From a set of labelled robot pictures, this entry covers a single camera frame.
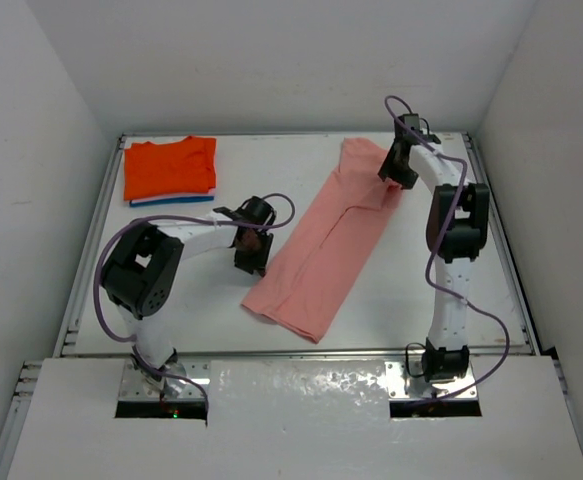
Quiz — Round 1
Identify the pink t-shirt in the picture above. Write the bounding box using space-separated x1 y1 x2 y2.
242 138 402 343

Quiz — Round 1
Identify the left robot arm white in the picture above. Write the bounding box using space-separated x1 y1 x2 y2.
93 196 276 377

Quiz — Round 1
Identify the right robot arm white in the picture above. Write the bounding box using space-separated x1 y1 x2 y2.
378 120 490 382

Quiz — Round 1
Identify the folded white t-shirt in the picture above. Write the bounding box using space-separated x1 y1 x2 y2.
129 188 216 205

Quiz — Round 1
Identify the folded orange t-shirt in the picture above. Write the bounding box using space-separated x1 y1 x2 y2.
123 136 217 202

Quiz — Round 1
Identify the folded blue t-shirt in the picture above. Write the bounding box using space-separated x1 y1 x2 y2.
128 193 215 208

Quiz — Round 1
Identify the white foam front panel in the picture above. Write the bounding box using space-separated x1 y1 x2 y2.
9 357 583 479

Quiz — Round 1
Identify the aluminium table frame rail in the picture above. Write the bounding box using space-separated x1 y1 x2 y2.
0 133 564 479

